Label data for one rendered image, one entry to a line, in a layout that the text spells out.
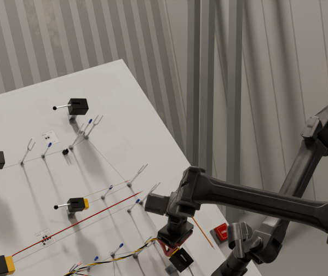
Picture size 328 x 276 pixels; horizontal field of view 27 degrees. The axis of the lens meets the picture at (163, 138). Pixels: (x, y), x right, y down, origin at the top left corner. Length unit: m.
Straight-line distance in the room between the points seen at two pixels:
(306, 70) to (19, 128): 2.77
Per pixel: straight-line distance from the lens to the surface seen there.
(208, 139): 4.41
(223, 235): 2.31
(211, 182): 1.47
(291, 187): 1.94
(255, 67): 4.90
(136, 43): 5.10
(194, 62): 4.64
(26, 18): 4.50
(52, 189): 2.17
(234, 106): 4.25
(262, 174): 5.15
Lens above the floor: 2.03
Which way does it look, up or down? 15 degrees down
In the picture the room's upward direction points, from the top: 10 degrees counter-clockwise
